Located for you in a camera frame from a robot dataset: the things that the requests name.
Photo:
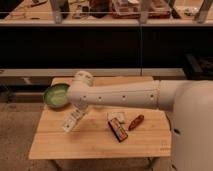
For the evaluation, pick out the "small white packet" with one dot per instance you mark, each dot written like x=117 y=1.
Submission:
x=119 y=115

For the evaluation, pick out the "long shelf bench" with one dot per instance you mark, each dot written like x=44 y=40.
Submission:
x=107 y=13

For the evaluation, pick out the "green bowl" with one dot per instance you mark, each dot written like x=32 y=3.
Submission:
x=55 y=95

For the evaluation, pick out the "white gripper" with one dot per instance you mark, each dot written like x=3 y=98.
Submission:
x=81 y=107

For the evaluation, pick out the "wooden folding table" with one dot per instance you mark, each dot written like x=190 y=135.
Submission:
x=92 y=138

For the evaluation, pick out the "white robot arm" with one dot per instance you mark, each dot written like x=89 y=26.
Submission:
x=189 y=101

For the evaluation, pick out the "brown snack bar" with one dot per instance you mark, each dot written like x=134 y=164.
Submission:
x=136 y=122

